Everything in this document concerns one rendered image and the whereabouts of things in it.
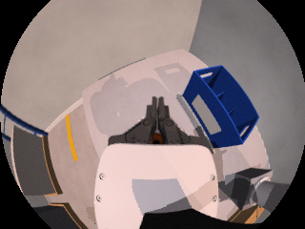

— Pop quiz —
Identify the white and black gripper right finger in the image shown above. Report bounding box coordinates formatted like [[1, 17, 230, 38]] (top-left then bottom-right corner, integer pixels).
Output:
[[157, 96, 206, 147]]

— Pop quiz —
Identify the blue plastic crate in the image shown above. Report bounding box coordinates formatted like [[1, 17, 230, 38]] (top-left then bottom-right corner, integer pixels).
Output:
[[183, 65, 259, 148]]

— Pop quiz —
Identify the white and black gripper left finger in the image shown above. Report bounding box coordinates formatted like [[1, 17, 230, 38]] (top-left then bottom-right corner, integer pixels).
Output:
[[108, 96, 157, 146]]

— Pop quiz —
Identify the brown glass bottle with white label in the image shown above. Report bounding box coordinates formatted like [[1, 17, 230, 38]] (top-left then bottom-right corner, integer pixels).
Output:
[[152, 133, 163, 144]]

